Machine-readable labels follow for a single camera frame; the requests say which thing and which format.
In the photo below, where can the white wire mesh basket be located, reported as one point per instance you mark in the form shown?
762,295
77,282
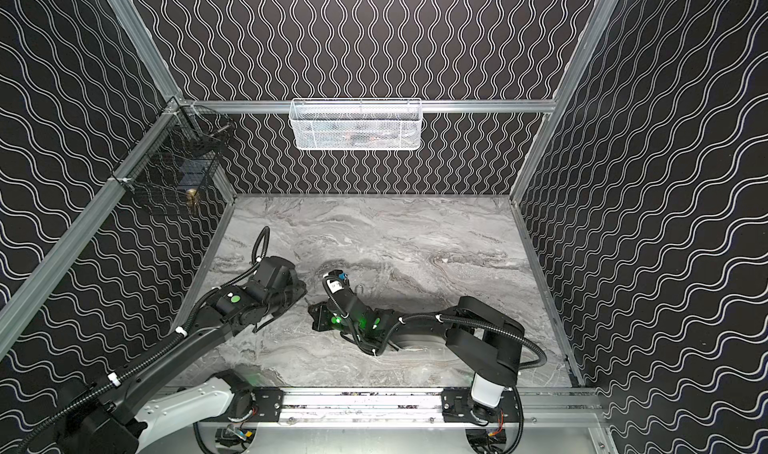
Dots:
356,124

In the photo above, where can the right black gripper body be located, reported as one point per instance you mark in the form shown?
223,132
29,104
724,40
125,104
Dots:
327,316

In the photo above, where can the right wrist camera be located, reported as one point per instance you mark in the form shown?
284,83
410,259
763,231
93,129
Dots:
337,286

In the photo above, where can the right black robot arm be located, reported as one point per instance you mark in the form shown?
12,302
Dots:
491,344

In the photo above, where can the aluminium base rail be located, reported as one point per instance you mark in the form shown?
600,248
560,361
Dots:
369,408

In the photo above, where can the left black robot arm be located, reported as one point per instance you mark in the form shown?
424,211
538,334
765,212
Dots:
103,418

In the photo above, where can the black wire basket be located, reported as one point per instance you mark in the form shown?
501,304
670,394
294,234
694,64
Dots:
186,155

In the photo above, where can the brass padlock in basket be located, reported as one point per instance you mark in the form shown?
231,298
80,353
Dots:
192,198

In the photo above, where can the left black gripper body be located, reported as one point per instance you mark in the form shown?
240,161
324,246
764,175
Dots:
287,292

